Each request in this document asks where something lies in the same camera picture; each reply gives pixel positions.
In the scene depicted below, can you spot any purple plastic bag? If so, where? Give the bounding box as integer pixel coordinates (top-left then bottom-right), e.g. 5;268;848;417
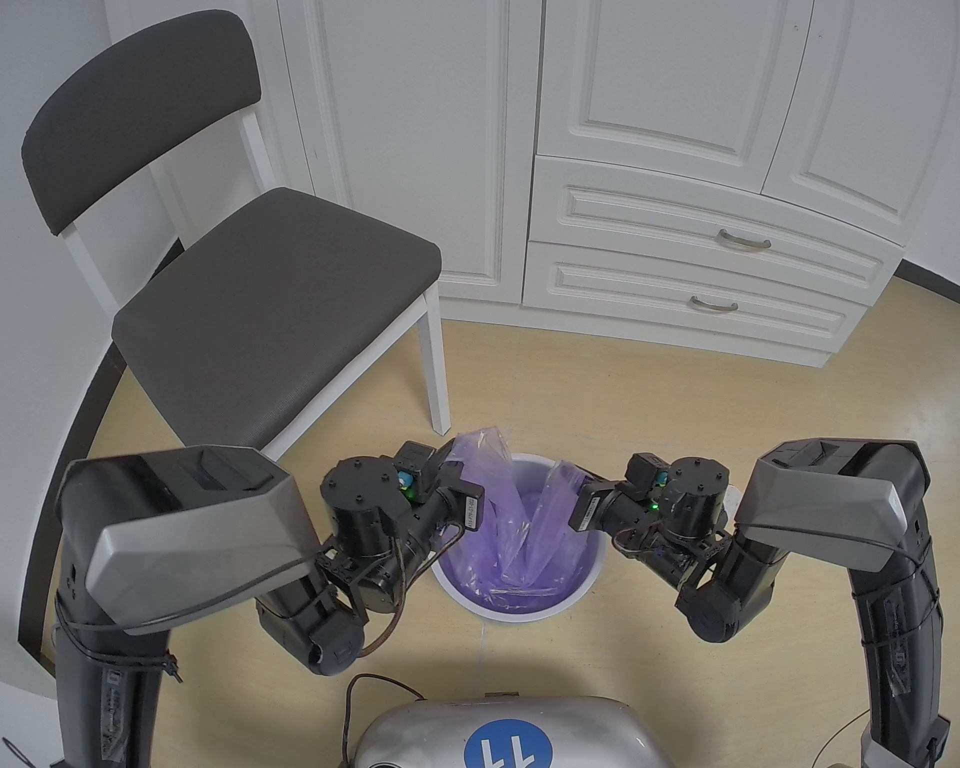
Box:
442;426;595;610

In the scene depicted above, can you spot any black cable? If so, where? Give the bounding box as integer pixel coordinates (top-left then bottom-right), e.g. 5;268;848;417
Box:
341;673;426;768
358;525;412;658
816;712;875;768

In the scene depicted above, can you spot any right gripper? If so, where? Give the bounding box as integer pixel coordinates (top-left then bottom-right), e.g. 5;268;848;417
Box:
568;480;705;595

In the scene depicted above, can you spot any white wardrobe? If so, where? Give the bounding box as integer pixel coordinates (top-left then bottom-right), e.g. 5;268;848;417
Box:
105;0;960;370

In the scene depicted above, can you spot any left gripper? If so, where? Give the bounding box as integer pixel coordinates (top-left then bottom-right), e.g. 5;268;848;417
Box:
348;480;486;618

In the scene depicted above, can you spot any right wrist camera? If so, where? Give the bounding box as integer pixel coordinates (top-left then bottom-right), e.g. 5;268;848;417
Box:
626;452;663;501

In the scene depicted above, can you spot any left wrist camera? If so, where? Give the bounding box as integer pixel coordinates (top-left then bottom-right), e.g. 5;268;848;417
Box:
393;441;438;505

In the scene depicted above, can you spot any dark grey white chair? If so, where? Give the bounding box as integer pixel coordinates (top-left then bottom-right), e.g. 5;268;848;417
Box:
21;9;451;466

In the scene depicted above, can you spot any white trash bin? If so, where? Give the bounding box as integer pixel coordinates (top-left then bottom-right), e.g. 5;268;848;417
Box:
431;450;609;622

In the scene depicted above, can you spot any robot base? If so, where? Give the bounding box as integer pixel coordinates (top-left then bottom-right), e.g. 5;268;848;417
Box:
352;693;663;768

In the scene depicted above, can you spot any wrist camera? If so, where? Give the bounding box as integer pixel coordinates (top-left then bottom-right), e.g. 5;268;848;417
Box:
393;441;438;505
626;452;663;501

